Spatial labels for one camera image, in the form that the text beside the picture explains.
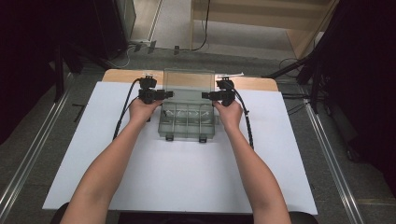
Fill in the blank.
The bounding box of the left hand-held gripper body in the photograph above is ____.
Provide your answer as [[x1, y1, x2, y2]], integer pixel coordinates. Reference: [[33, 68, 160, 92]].
[[137, 74, 161, 105]]

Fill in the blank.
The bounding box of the white board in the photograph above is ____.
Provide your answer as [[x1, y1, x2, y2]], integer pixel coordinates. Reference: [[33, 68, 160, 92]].
[[42, 81, 318, 216]]

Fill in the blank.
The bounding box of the black curtain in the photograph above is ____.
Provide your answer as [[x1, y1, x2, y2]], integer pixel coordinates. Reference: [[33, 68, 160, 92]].
[[311, 0, 396, 197], [0, 0, 104, 144]]

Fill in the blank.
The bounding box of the right hand-held gripper cable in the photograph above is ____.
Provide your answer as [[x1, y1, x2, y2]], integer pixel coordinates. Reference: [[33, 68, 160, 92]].
[[232, 87, 255, 150]]

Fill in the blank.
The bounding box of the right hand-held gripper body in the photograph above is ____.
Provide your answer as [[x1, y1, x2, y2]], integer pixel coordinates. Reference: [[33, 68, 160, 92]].
[[214, 72, 245, 107]]

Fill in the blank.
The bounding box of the person's dark clothing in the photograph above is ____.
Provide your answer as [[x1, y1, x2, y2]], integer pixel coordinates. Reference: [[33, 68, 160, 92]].
[[118, 212, 255, 224]]

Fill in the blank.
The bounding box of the black metal stand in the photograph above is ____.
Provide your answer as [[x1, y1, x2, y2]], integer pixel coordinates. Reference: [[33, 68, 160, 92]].
[[262, 46, 331, 115], [52, 41, 110, 104]]

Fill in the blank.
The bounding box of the hand-held gripper cable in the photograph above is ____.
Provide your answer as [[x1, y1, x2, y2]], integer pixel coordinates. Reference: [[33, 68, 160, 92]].
[[232, 87, 255, 150], [112, 77, 141, 141]]

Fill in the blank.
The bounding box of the white power strip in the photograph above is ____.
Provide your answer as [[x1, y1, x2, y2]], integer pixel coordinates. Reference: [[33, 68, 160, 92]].
[[128, 38, 152, 47]]

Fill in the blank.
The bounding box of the wooden table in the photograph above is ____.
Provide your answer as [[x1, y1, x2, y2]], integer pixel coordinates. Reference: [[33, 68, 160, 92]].
[[102, 68, 279, 92]]

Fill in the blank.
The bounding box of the black cabinet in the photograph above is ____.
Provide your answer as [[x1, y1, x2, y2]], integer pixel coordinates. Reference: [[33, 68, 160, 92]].
[[92, 0, 136, 60]]

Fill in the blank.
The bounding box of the clear grey compartment box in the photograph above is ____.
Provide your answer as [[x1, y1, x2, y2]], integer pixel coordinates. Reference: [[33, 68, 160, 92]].
[[158, 68, 220, 144]]

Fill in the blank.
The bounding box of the left hand-held gripper cable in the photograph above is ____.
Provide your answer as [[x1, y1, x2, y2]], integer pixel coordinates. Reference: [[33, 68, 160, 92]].
[[112, 77, 141, 141]]

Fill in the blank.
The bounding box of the hanging black cable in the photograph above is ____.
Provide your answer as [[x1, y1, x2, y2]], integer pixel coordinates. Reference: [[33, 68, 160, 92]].
[[190, 0, 212, 52]]

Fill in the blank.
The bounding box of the wooden shelf frame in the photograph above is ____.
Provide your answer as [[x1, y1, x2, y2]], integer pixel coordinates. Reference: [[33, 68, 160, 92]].
[[190, 0, 340, 60]]

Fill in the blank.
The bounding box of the metal floor rail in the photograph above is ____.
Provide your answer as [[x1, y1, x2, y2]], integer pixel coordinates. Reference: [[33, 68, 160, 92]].
[[0, 87, 72, 216], [303, 99, 365, 224]]

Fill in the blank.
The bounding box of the person's left hand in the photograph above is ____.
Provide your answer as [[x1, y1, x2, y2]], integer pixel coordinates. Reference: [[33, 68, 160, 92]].
[[128, 97, 163, 125]]

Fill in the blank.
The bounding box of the person's right hand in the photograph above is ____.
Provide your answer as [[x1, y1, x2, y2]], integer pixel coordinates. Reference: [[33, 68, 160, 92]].
[[212, 99, 244, 132]]

